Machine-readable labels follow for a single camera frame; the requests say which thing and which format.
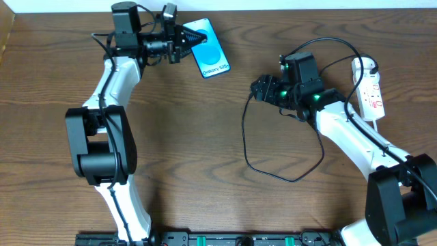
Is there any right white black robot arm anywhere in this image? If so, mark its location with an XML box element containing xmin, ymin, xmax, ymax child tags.
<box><xmin>250</xmin><ymin>52</ymin><xmax>436</xmax><ymax>245</ymax></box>

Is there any white charger adapter plug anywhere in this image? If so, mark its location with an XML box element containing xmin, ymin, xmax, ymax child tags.
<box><xmin>351</xmin><ymin>57</ymin><xmax>380</xmax><ymax>85</ymax></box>

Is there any black charging cable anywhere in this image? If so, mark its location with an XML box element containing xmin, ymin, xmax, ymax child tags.
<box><xmin>240</xmin><ymin>53</ymin><xmax>380</xmax><ymax>183</ymax></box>

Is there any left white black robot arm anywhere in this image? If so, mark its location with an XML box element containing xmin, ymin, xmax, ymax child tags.
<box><xmin>65</xmin><ymin>1</ymin><xmax>208</xmax><ymax>245</ymax></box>

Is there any blue Galaxy smartphone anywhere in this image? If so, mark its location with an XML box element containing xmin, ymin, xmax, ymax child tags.
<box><xmin>183</xmin><ymin>18</ymin><xmax>231</xmax><ymax>79</ymax></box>

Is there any white power strip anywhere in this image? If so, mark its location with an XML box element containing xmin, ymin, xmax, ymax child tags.
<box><xmin>356</xmin><ymin>81</ymin><xmax>385</xmax><ymax>122</ymax></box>

